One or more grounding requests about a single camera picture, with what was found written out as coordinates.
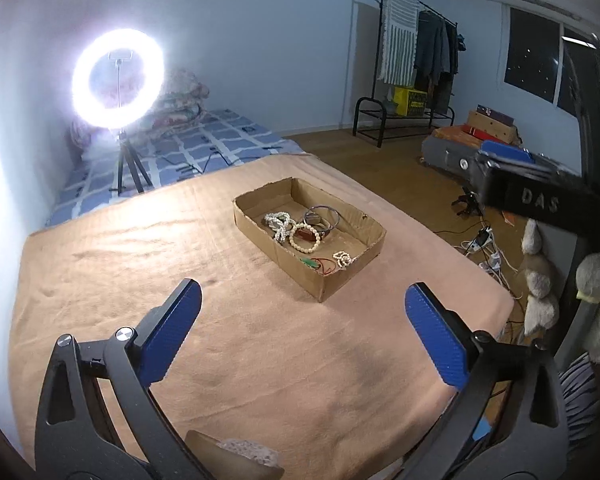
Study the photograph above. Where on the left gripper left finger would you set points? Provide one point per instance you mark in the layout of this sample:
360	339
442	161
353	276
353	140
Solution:
161	332

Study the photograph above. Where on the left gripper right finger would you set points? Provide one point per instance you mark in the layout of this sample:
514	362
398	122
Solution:
445	336

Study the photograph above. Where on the brown box on suitcase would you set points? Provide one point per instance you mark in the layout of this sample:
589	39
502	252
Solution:
495	124

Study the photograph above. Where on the plush toy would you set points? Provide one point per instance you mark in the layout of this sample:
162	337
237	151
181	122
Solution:
542	311

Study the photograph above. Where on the orange covered suitcase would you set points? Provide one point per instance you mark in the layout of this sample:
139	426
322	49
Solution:
453	149

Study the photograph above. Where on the window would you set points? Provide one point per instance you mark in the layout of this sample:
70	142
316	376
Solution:
536	61

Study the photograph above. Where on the tan blanket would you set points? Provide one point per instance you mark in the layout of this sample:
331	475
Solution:
339	388

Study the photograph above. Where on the cardboard box tray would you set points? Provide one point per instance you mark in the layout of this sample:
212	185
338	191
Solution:
268	217

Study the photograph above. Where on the dark metal bangle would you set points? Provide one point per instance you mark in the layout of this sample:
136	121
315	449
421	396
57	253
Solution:
323	218

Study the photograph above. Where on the yellow box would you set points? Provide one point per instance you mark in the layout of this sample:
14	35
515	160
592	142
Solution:
409	102

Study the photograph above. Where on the black clothes rack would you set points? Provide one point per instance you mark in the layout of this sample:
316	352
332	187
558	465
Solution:
374	115

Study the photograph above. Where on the hanging dark clothes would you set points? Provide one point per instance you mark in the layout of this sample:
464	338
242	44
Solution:
438	49

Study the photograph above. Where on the black tripod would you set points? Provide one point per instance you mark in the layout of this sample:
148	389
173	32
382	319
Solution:
128	157

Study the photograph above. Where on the blue checkered bedsheet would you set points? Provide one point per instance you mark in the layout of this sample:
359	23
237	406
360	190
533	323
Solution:
222	139

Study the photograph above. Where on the white striped towel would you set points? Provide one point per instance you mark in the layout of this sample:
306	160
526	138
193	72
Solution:
399	42

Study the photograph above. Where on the folded floral quilt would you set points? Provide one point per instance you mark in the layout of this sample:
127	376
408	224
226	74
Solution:
180	104

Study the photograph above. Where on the power strip with cables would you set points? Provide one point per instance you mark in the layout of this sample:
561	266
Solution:
483	250

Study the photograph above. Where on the ring light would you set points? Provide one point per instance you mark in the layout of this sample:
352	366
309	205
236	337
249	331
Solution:
117	78

